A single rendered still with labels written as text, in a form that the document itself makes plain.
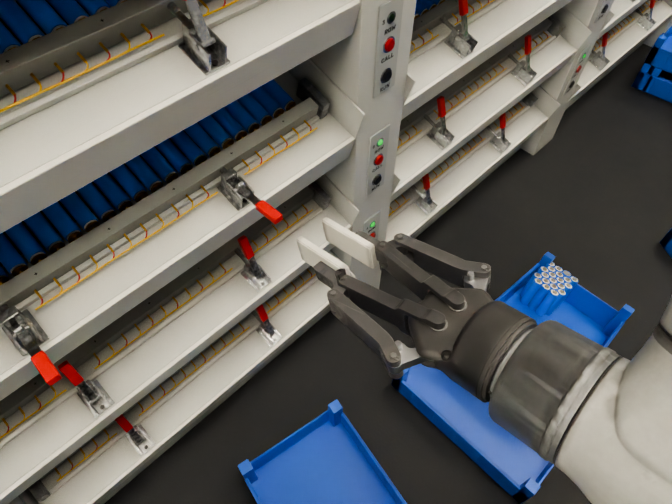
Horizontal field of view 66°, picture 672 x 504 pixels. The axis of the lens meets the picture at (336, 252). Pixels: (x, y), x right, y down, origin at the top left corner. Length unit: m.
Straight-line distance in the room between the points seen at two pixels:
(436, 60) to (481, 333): 0.53
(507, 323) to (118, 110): 0.36
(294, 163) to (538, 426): 0.43
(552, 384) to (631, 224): 1.09
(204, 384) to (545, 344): 0.66
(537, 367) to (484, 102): 0.78
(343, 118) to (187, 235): 0.26
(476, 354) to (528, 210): 0.99
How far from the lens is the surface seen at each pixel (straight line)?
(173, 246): 0.61
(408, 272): 0.47
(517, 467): 1.05
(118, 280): 0.61
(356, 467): 1.00
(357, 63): 0.64
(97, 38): 0.51
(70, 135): 0.48
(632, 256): 1.38
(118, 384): 0.76
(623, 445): 0.37
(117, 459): 0.93
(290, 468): 1.01
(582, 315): 1.23
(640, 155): 1.63
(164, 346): 0.76
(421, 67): 0.83
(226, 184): 0.62
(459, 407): 1.06
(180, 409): 0.93
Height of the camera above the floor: 0.98
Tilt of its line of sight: 55 degrees down
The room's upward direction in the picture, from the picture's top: straight up
